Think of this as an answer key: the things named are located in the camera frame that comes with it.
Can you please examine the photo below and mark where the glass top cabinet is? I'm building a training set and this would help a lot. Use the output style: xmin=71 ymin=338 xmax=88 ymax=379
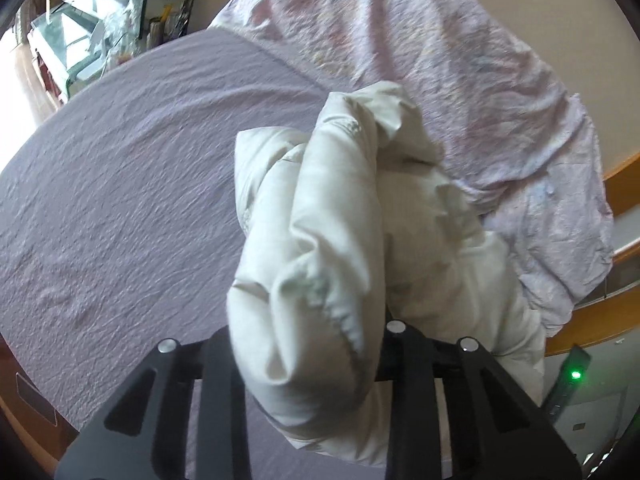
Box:
xmin=29 ymin=2 xmax=132 ymax=98

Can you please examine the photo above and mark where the pink floral duvet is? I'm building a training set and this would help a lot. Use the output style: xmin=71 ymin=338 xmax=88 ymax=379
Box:
xmin=207 ymin=0 xmax=616 ymax=338

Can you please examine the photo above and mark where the clear plastic bag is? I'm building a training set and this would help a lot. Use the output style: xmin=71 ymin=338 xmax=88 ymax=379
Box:
xmin=92 ymin=0 xmax=147 ymax=63

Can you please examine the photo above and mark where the purple bed sheet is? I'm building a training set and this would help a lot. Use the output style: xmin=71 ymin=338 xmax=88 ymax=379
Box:
xmin=0 ymin=27 xmax=351 ymax=480

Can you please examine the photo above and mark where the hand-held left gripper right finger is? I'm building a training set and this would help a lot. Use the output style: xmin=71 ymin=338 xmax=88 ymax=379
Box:
xmin=375 ymin=319 xmax=587 ymax=480

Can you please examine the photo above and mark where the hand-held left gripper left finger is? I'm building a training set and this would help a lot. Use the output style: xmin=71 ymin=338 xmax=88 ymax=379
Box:
xmin=54 ymin=327 xmax=252 ymax=480

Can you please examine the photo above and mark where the wooden headboard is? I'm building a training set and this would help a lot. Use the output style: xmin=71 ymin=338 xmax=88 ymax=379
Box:
xmin=544 ymin=160 xmax=640 ymax=358

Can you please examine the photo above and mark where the white puffer jacket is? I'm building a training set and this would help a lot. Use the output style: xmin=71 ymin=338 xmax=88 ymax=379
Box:
xmin=226 ymin=81 xmax=547 ymax=467

